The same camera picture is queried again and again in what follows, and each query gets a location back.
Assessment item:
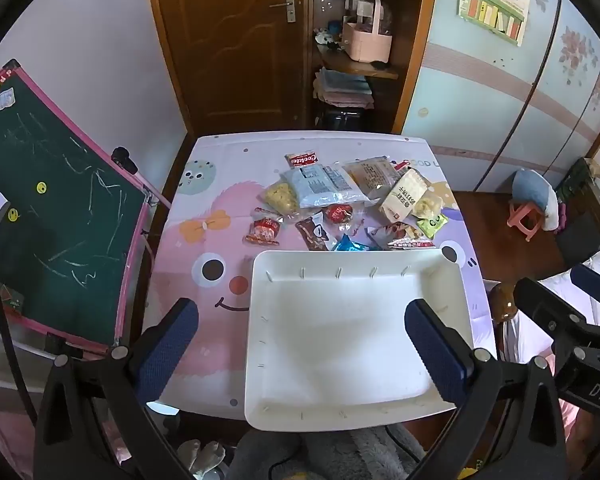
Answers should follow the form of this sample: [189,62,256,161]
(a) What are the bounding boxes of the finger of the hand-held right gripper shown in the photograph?
[572,264,600,318]
[514,278,600,348]

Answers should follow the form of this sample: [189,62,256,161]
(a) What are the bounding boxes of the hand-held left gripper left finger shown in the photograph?
[34,298,200,480]

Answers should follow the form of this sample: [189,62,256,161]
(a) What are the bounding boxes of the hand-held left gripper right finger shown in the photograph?
[404,299,567,480]

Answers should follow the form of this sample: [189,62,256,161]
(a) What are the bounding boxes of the white plastic tray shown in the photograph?
[243,248,473,432]

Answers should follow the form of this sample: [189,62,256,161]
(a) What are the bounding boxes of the clear bag of yellow snack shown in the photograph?
[257,180,301,221]

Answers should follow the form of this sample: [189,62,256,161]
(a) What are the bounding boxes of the clear orange cake packet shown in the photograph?
[341,156,401,200]

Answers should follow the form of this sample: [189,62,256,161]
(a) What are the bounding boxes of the red white cookie packet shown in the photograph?
[285,152,322,169]

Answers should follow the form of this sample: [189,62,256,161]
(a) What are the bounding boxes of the brown round knob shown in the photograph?
[490,282,518,323]

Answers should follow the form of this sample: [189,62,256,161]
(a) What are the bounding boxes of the pink plastic stool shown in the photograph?
[508,201,548,236]

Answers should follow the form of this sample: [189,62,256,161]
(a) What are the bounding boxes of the red white pictured snack packet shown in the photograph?
[366,221,436,251]

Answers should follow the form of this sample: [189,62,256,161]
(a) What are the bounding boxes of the blue cushion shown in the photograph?
[511,169,558,211]

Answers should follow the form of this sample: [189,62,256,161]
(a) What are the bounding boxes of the small green snack packet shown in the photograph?
[416,212,449,239]

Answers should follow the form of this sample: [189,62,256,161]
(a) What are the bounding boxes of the shiny blue snack packet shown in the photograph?
[332,234,376,252]

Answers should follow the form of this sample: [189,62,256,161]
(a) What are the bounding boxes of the small red snack packet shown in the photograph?
[244,216,282,246]

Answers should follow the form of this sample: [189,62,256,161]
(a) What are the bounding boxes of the small clear yellow snack bag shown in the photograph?
[420,190,456,221]

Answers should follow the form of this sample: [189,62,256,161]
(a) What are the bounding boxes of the grey plush cloth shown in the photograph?
[225,427,426,480]

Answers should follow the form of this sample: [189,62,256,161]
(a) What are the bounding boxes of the yellow white snack packet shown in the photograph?
[378,168,428,222]

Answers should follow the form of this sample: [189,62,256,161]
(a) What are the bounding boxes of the round red wrapped snack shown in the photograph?
[328,203,355,226]

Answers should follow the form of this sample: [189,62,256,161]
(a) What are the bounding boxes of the brown snack packet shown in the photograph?
[295,212,342,251]

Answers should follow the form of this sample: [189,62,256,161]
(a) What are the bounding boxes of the pale blue snack packet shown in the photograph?
[281,164,363,209]

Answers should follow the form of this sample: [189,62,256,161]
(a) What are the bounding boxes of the black bag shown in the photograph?
[314,102,366,131]

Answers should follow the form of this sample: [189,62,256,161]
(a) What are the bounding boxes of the stack of folded cloths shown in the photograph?
[314,67,373,108]

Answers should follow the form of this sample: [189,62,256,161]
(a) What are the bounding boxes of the brown wooden door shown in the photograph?
[145,0,311,136]

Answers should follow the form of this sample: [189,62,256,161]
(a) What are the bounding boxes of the brown wooden shelf unit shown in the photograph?
[307,0,441,133]

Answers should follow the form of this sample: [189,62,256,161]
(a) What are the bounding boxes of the small shelf trinkets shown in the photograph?
[314,22,343,51]

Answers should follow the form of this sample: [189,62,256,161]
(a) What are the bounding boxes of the black cable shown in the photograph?
[0,245,38,426]

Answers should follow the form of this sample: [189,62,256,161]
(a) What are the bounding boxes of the green chalkboard with pink frame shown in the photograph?
[0,60,173,361]

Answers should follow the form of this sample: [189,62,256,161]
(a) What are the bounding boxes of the wall poster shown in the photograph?
[457,0,531,47]

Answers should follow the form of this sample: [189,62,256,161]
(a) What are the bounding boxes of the pink basket with handle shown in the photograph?
[341,0,395,63]

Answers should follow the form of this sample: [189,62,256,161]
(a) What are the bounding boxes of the metal door handle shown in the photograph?
[270,0,297,23]

